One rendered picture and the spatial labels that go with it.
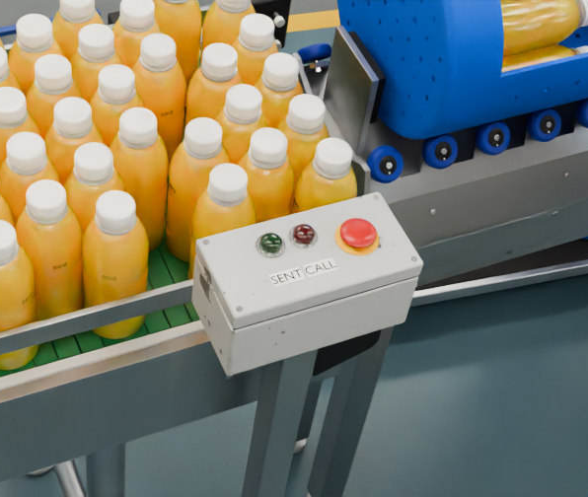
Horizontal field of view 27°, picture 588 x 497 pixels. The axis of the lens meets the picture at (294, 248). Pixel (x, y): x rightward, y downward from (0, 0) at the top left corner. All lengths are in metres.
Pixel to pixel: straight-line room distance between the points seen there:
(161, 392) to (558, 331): 1.36
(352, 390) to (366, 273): 0.74
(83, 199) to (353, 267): 0.29
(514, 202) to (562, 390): 0.97
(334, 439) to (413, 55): 0.82
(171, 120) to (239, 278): 0.33
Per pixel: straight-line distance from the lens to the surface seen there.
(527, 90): 1.44
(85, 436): 1.44
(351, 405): 1.96
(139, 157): 1.32
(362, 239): 1.20
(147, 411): 1.44
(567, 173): 1.65
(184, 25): 1.50
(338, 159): 1.30
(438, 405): 2.45
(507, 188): 1.61
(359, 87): 1.48
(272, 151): 1.29
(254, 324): 1.16
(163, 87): 1.41
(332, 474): 2.15
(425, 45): 1.39
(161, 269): 1.42
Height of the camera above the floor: 2.02
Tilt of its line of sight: 50 degrees down
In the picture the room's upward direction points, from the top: 10 degrees clockwise
